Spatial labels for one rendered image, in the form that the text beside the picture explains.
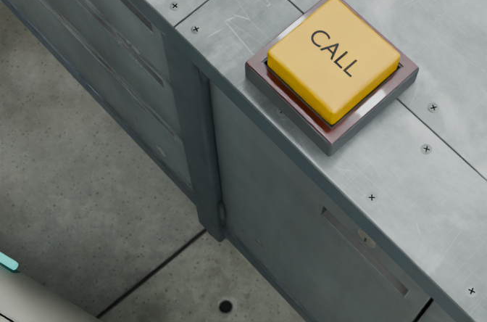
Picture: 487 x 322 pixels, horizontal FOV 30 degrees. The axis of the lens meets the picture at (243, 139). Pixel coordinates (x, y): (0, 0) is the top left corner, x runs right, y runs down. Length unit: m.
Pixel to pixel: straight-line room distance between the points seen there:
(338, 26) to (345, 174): 0.09
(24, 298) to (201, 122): 0.32
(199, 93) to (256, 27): 0.28
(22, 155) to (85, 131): 0.11
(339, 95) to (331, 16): 0.06
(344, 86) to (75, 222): 0.92
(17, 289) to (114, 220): 0.33
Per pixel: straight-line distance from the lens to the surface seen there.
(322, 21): 0.58
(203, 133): 0.98
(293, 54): 0.57
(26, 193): 1.46
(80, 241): 1.42
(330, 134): 0.56
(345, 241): 0.88
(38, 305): 1.12
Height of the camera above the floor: 1.34
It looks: 67 degrees down
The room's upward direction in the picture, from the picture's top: 2 degrees counter-clockwise
